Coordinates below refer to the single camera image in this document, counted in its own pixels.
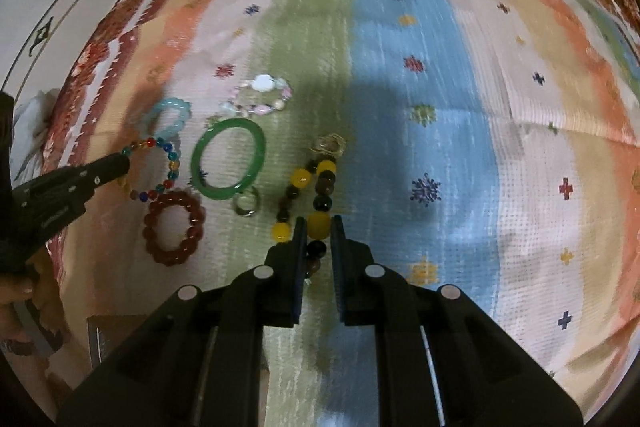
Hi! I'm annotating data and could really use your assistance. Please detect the gold ornate ring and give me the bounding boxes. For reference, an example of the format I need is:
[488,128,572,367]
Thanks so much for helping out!
[309,132,347,160]

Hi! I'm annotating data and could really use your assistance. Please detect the green stone ring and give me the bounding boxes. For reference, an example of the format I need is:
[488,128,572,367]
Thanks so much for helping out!
[232,185,262,218]

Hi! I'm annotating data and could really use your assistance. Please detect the green jade bangle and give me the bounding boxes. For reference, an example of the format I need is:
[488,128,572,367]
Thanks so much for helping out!
[190,117,266,200]

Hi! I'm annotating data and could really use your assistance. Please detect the yellow and brown bead bracelet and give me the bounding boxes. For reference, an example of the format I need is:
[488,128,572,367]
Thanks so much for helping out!
[269,158,339,278]

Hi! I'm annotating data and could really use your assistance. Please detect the striped colourful bed cover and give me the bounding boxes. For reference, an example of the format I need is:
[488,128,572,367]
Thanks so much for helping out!
[52,0,639,416]

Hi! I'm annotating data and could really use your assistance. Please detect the white door panel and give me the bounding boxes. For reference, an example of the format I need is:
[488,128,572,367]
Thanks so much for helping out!
[1,0,117,104]

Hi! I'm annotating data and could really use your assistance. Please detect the multicolour small bead bracelet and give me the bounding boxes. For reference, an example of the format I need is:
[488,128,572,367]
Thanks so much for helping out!
[115,136,181,203]

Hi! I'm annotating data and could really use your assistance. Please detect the dark red bead bracelet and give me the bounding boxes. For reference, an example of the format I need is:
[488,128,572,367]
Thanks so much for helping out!
[142,188,207,268]

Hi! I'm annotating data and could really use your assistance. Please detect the grey crumpled cloth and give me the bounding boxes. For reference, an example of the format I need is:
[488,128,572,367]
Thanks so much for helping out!
[10,89,60,188]

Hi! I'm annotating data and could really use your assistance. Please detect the metal jewelry box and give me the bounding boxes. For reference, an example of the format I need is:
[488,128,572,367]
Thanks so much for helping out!
[87,315,146,369]

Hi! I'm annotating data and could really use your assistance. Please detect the person's left hand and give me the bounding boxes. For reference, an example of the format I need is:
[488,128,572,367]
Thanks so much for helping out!
[1,246,67,358]

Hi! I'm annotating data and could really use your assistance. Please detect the pastel shell bracelet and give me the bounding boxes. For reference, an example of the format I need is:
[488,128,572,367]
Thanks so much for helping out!
[217,74,294,118]

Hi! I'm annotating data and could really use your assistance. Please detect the light blue bead bracelet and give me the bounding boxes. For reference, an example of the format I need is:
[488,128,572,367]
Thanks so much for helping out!
[136,96,193,143]

